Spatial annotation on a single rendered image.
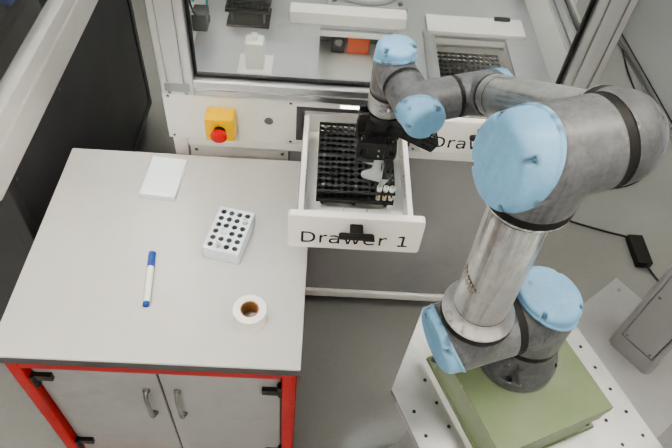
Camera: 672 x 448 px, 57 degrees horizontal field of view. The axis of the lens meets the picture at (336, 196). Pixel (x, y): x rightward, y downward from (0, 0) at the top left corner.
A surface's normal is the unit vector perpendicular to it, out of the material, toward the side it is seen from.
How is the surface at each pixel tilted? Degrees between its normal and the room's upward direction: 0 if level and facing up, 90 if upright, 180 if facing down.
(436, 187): 90
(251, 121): 90
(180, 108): 90
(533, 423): 1
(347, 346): 0
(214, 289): 0
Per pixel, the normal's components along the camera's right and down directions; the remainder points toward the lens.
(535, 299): 0.18, -0.68
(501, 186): -0.93, 0.11
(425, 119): 0.30, 0.73
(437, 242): -0.02, 0.76
